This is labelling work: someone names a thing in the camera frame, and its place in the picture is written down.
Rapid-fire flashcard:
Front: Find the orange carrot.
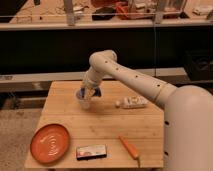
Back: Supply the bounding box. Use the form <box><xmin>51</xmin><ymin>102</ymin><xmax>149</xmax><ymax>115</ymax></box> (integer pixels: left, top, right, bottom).
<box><xmin>119</xmin><ymin>136</ymin><xmax>141</xmax><ymax>166</ymax></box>

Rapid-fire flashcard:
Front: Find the dark rectangular box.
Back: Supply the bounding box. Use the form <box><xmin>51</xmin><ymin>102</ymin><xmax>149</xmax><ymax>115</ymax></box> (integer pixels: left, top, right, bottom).
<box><xmin>76</xmin><ymin>145</ymin><xmax>107</xmax><ymax>160</ymax></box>

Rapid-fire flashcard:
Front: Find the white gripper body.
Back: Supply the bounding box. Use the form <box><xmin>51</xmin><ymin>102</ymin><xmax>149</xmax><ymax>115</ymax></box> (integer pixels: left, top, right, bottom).
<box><xmin>82</xmin><ymin>68</ymin><xmax>101</xmax><ymax>89</ymax></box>

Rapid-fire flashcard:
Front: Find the black box on right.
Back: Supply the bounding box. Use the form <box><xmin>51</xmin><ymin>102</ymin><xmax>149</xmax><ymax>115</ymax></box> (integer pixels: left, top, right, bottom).
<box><xmin>184</xmin><ymin>50</ymin><xmax>213</xmax><ymax>81</ymax></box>

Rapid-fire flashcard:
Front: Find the background shelf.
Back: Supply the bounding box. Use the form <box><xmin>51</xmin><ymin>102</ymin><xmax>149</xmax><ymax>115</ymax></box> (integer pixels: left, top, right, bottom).
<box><xmin>0</xmin><ymin>0</ymin><xmax>213</xmax><ymax>30</ymax></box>

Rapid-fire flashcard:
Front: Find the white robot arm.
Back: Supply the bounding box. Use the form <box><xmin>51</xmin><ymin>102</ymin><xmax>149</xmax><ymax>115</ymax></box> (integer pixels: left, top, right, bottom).
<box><xmin>79</xmin><ymin>50</ymin><xmax>213</xmax><ymax>171</ymax></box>

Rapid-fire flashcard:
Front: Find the orange plate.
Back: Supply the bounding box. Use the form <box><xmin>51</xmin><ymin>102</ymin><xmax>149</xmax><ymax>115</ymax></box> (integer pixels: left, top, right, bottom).
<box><xmin>30</xmin><ymin>124</ymin><xmax>70</xmax><ymax>164</ymax></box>

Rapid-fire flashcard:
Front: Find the wooden table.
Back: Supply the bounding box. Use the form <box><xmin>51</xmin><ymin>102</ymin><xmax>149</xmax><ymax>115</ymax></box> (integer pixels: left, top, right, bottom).
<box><xmin>24</xmin><ymin>79</ymin><xmax>165</xmax><ymax>171</ymax></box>

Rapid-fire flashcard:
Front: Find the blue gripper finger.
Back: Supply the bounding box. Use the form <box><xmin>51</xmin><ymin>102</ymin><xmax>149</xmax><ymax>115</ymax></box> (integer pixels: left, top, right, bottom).
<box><xmin>80</xmin><ymin>88</ymin><xmax>85</xmax><ymax>99</ymax></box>
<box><xmin>93</xmin><ymin>88</ymin><xmax>102</xmax><ymax>97</ymax></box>

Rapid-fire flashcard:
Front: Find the white ceramic cup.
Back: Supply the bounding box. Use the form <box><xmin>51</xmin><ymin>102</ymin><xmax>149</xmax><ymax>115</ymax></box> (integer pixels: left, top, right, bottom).
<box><xmin>76</xmin><ymin>90</ymin><xmax>90</xmax><ymax>110</ymax></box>

